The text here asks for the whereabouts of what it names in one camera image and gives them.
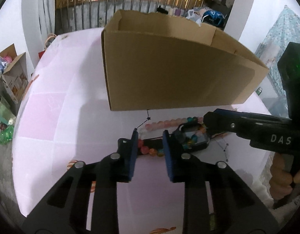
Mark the open cardboard box with items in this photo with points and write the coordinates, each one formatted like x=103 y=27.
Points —
x=13 y=76

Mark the brown cardboard box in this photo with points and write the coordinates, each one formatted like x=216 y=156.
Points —
x=158 y=61

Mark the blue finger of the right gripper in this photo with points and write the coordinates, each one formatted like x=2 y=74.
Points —
x=243 y=123

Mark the right hand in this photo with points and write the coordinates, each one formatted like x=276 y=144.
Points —
x=280 y=183

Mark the white plastic bag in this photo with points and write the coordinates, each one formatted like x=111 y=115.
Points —
x=194 y=16

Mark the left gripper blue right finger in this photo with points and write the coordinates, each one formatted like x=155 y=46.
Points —
x=176 y=159

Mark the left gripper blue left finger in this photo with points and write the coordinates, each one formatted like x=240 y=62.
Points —
x=127 y=149

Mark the teal floral hanging cloth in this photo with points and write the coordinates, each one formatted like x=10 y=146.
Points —
x=286 y=29

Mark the black smart watch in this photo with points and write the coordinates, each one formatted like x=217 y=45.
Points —
x=192 y=136

